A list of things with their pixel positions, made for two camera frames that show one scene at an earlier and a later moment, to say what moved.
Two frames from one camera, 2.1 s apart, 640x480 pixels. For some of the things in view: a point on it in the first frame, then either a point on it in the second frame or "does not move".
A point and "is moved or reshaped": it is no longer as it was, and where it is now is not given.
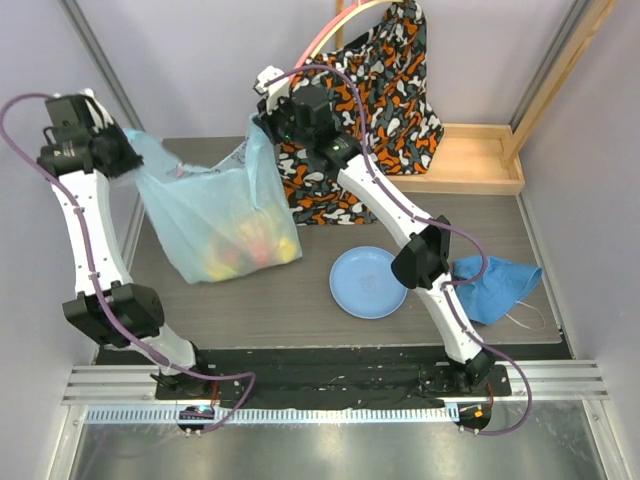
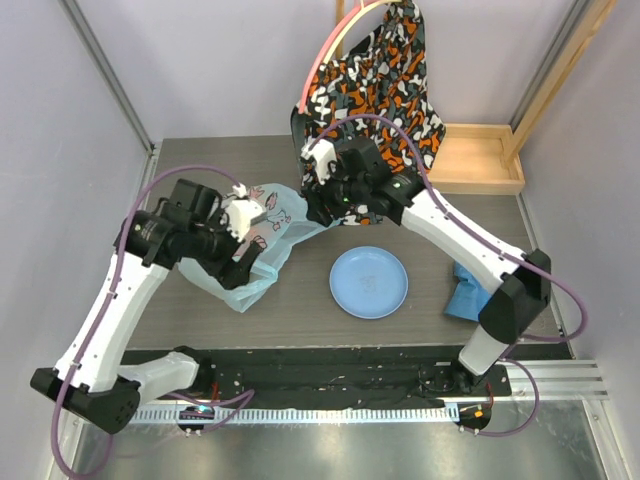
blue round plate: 362,285 does not move
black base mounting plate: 313,376 does not move
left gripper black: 130,160 → 238,272
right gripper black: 270,126 → 316,198
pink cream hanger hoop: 331,24 → 360,9
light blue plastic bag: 210,220 is moved or reshaped
